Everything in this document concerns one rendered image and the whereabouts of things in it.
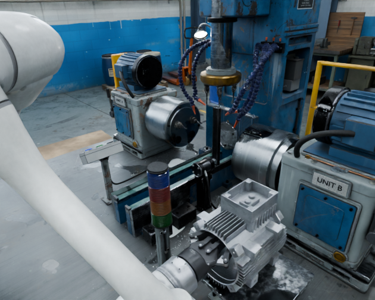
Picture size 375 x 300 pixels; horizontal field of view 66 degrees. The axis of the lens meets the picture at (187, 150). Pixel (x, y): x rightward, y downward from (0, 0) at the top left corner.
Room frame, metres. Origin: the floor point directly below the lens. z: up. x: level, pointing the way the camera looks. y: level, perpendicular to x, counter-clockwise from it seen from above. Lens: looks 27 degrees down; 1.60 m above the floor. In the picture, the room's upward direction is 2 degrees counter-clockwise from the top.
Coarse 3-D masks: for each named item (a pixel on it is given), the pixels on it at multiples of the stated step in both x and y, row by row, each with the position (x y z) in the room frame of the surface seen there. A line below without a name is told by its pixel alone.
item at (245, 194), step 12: (252, 180) 0.70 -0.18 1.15; (228, 192) 0.64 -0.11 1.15; (240, 192) 0.68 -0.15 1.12; (252, 192) 0.68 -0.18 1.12; (264, 192) 0.66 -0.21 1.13; (276, 192) 0.64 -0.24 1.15; (228, 204) 0.61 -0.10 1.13; (240, 204) 0.62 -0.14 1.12; (252, 204) 0.61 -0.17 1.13; (264, 204) 0.59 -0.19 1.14; (240, 216) 0.58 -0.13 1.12; (252, 216) 0.56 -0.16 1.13; (264, 216) 0.59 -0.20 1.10; (252, 228) 0.56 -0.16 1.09
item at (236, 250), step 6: (276, 216) 0.61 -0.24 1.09; (282, 216) 0.62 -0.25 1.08; (198, 222) 0.59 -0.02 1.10; (204, 222) 0.59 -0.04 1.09; (198, 228) 0.58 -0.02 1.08; (234, 246) 0.50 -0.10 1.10; (240, 246) 0.50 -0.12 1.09; (234, 252) 0.50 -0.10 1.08; (240, 252) 0.49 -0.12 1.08; (228, 288) 0.50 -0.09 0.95; (234, 288) 0.49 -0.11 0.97
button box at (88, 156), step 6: (108, 144) 1.12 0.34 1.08; (114, 144) 1.13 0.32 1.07; (120, 144) 1.15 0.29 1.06; (90, 150) 1.06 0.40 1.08; (96, 150) 1.08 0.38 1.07; (102, 150) 1.09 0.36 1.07; (108, 150) 1.10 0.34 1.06; (114, 150) 1.12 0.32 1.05; (120, 150) 1.13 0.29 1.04; (84, 156) 1.04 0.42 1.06; (90, 156) 1.05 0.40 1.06; (96, 156) 1.06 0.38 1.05; (102, 156) 1.08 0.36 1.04; (108, 156) 1.09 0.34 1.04; (84, 162) 1.06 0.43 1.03; (90, 162) 1.04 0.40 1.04
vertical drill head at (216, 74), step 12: (216, 0) 1.24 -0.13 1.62; (216, 12) 1.24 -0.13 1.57; (216, 24) 1.24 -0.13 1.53; (228, 24) 1.24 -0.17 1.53; (216, 36) 1.24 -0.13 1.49; (228, 36) 1.24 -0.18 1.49; (216, 48) 1.24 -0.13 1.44; (228, 48) 1.24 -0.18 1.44; (216, 60) 1.24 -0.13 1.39; (228, 60) 1.24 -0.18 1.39; (204, 72) 1.30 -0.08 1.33; (216, 72) 1.22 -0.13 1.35; (228, 72) 1.22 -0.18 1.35; (204, 84) 1.27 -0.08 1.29; (216, 84) 1.19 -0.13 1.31; (228, 84) 1.19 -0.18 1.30
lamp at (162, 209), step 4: (168, 200) 0.65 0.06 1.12; (152, 204) 0.65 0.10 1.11; (156, 204) 0.64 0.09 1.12; (160, 204) 0.64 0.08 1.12; (164, 204) 0.64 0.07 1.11; (168, 204) 0.65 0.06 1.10; (152, 208) 0.65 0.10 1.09; (156, 208) 0.64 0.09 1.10; (160, 208) 0.64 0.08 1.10; (164, 208) 0.64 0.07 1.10; (168, 208) 0.65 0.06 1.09; (152, 212) 0.65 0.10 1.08; (156, 212) 0.64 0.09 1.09; (160, 212) 0.64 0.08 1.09; (164, 212) 0.64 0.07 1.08; (168, 212) 0.65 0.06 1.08
